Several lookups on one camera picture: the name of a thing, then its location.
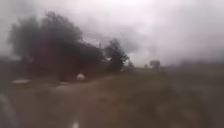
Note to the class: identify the dark slender tree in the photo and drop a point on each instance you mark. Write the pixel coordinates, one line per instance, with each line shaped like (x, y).
(115, 55)

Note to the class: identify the small pale object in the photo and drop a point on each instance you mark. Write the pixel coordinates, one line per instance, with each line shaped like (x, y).
(81, 77)

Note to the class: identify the small distant tree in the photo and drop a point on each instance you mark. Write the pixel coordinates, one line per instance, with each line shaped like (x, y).
(154, 63)

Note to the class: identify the brown dirt track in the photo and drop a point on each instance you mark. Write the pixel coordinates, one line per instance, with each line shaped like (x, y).
(110, 110)

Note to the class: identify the dark clump of trees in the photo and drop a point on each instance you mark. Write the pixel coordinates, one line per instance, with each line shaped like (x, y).
(43, 40)

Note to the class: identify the dull green grass field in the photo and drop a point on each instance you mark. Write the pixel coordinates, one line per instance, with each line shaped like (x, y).
(186, 93)

